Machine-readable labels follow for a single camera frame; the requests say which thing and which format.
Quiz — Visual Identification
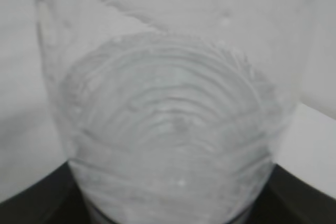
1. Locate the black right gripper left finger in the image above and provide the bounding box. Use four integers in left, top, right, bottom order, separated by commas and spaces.
1, 163, 91, 224

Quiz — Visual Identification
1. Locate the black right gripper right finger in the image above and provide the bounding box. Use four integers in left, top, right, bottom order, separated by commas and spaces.
245, 165, 335, 224

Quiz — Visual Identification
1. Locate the clear plastic water bottle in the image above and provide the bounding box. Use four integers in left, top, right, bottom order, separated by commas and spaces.
36, 0, 318, 223

